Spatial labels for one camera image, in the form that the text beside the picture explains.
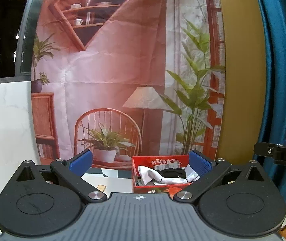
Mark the red strawberry cardboard box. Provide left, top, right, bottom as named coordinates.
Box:
left=132, top=155, right=200, bottom=197

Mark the printed living room backdrop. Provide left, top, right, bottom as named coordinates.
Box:
left=31, top=0, right=225, bottom=170

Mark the white shipping label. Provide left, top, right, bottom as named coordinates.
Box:
left=153, top=161, right=181, bottom=171

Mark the cartoon print tablecloth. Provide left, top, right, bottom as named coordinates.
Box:
left=81, top=167, right=132, bottom=196

